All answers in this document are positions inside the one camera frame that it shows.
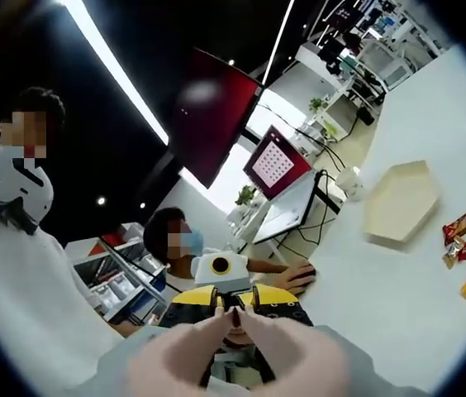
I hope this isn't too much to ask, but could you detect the white storage shelf rack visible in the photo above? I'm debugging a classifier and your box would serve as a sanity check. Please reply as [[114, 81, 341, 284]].
[[65, 222, 172, 328]]

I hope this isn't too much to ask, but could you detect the red brown long wafer bar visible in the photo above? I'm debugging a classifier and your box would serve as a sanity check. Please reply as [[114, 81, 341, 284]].
[[442, 205, 466, 246]]

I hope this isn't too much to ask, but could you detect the white worn device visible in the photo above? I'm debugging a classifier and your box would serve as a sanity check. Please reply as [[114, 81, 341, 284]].
[[0, 146, 55, 237]]

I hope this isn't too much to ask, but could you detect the red desktop monitor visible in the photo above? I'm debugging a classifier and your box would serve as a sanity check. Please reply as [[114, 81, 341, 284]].
[[242, 125, 313, 202]]

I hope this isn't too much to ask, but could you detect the wide ceiling light strip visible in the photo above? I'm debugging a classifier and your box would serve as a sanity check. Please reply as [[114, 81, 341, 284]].
[[61, 0, 170, 146]]

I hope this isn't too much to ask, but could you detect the person's white shirt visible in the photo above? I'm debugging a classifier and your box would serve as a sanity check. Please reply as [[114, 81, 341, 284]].
[[0, 181, 131, 373]]

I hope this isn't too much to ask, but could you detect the black hanging cable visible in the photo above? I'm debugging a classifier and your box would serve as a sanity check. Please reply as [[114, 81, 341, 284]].
[[282, 119, 358, 175], [257, 103, 348, 169]]

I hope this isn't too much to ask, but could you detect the small green plant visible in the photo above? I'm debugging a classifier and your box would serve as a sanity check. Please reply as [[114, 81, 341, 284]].
[[235, 184, 258, 206]]

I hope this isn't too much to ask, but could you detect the thin ceiling light strip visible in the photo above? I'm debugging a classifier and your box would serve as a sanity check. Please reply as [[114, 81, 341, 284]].
[[261, 0, 296, 86]]

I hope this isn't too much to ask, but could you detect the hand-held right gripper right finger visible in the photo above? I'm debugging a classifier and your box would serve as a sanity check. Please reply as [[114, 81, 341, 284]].
[[251, 283, 428, 397]]

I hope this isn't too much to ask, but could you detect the white paper cup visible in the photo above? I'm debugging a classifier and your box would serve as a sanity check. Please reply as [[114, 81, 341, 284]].
[[335, 167, 364, 199]]

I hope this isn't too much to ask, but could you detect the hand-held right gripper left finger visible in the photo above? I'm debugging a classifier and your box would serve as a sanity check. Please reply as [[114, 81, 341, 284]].
[[96, 284, 221, 397]]

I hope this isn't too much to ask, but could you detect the person's own head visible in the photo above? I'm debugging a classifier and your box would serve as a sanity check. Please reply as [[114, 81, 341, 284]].
[[0, 85, 68, 166]]

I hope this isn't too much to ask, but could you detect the cream hexagonal container tray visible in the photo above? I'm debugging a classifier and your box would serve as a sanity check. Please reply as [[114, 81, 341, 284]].
[[363, 160, 440, 245]]

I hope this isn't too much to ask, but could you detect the white mesh office chair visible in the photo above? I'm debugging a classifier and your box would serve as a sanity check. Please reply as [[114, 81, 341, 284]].
[[359, 41, 414, 86]]

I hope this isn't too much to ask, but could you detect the large wall screen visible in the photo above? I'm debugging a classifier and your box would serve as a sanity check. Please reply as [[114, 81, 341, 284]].
[[166, 47, 265, 189]]

